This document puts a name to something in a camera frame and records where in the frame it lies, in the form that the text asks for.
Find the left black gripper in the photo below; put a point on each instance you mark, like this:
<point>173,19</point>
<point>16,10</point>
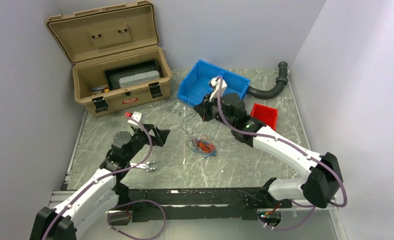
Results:
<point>160,135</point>

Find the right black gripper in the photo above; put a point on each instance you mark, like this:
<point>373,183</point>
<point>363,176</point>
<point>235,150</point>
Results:
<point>203,109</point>

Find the red plastic bin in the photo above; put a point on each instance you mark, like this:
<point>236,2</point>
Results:
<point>267,115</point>

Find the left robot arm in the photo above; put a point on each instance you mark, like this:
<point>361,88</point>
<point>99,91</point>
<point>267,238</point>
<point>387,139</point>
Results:
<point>102,192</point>

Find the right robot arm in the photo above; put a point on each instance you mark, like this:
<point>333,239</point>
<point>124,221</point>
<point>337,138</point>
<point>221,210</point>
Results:
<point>320,174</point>

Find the blue double plastic bin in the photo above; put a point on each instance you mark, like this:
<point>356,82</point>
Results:
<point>195,85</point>

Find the silver open-end wrench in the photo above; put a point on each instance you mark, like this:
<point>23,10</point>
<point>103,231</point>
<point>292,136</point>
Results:
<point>148,166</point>

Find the grey case in toolbox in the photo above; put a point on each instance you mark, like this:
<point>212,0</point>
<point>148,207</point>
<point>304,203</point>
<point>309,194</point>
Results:
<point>138,78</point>

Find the yellow black tool in toolbox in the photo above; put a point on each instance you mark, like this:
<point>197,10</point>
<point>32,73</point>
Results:
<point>99,89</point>

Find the black tray in toolbox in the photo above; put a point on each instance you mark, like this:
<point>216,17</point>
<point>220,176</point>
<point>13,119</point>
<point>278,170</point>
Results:
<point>113,75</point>

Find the tan plastic toolbox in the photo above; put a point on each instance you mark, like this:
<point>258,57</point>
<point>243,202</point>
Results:
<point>108,37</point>

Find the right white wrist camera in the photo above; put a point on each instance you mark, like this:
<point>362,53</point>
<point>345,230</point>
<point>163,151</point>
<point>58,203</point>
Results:
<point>219,86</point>

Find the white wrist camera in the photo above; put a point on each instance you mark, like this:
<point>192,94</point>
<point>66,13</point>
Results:
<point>134,119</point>
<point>219,86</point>

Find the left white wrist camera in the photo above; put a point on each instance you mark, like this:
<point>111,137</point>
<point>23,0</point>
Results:
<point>134,119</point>

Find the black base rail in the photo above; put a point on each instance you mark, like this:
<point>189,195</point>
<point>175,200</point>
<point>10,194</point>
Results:
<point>199,203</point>

